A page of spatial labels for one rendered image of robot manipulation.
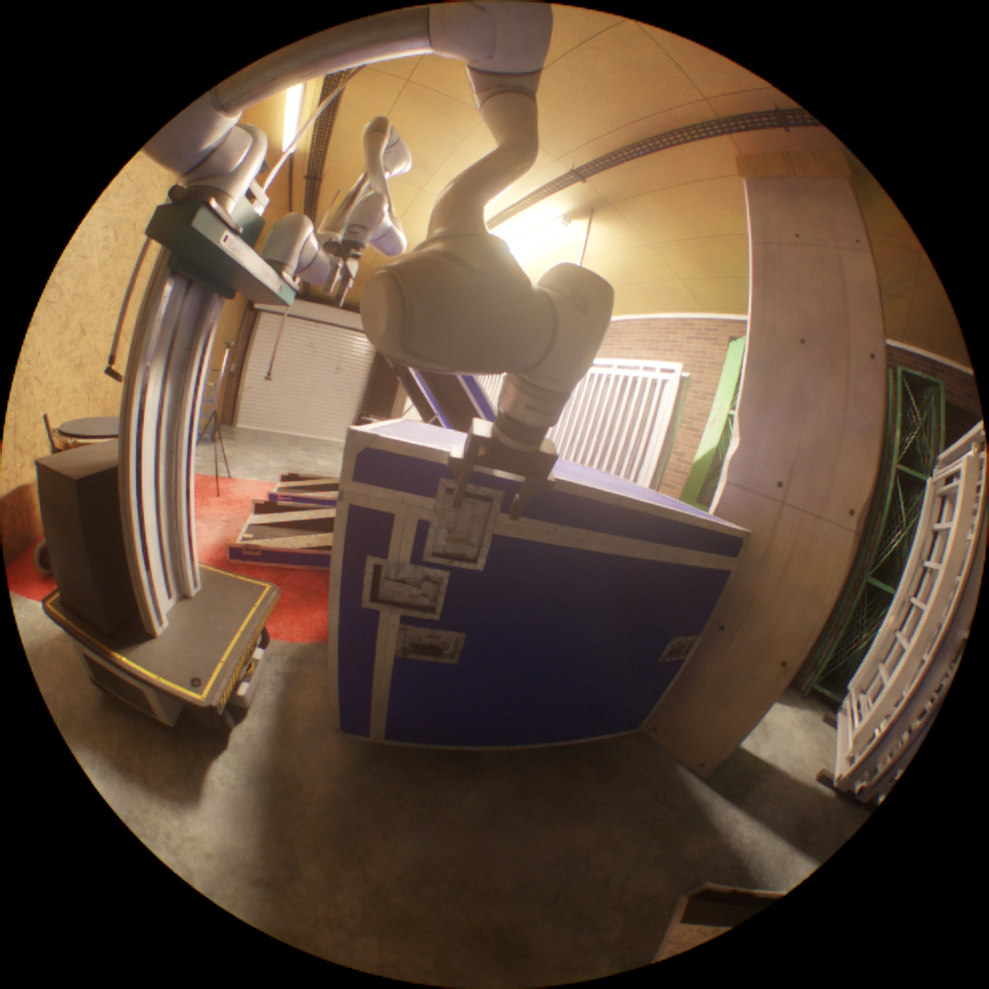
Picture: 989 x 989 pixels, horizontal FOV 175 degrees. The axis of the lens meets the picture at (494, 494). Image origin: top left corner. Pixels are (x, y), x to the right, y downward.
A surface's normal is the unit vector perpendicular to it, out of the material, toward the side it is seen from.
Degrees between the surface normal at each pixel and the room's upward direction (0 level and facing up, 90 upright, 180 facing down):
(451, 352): 133
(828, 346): 90
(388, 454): 90
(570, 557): 90
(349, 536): 90
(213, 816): 0
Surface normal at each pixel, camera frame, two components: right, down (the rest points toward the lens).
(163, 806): 0.26, -0.95
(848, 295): -0.81, -0.10
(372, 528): 0.18, 0.25
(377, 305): -0.71, 0.37
